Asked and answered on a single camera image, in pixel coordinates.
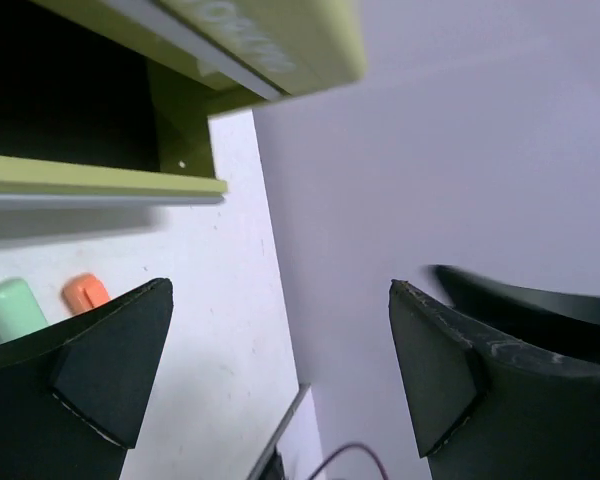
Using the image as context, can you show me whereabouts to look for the orange cap highlighter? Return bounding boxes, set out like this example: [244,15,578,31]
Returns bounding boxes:
[62,273,111,315]

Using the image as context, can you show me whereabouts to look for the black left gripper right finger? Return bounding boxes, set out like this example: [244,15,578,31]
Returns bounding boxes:
[389,280,600,479]

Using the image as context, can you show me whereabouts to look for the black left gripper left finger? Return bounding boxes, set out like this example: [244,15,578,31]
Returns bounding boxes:
[0,278,173,479]

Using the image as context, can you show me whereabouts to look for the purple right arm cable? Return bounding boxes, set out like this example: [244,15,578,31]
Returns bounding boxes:
[307,442,391,480]

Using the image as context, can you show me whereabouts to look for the green cap highlighter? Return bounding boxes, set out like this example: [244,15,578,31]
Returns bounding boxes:
[0,278,48,342]

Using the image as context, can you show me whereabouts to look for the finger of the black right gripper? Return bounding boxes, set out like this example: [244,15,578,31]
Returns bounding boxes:
[429,265,600,364]

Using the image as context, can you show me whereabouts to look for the green metal drawer toolbox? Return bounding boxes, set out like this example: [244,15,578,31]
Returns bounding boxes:
[0,1,366,209]

